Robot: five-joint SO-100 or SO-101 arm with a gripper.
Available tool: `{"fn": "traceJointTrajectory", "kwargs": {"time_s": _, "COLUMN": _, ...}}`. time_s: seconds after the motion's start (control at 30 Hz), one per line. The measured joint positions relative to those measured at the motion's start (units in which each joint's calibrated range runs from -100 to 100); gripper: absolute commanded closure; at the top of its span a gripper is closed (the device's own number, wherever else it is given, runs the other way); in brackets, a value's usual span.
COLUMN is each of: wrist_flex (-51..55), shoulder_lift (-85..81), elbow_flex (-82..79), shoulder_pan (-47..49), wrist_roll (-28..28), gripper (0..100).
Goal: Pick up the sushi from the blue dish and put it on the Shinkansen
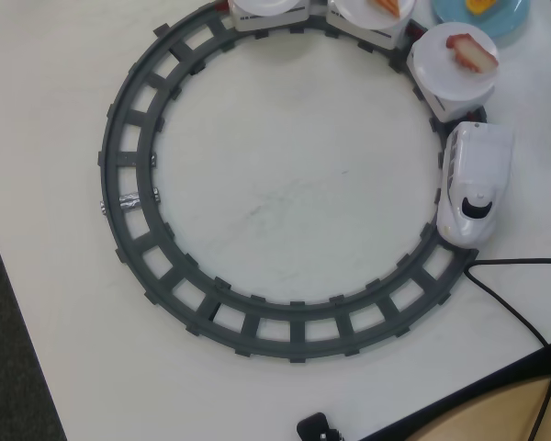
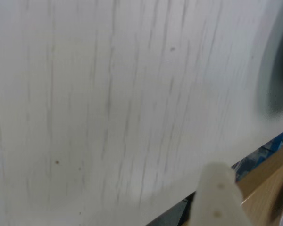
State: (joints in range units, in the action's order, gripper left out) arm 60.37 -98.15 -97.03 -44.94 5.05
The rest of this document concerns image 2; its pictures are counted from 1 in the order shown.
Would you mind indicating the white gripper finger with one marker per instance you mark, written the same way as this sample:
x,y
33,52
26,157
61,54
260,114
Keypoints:
x,y
214,200

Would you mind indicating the brown cardboard box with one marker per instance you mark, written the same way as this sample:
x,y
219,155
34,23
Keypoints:
x,y
266,183

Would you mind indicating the blue clutter under table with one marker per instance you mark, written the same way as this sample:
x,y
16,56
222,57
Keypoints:
x,y
261,153

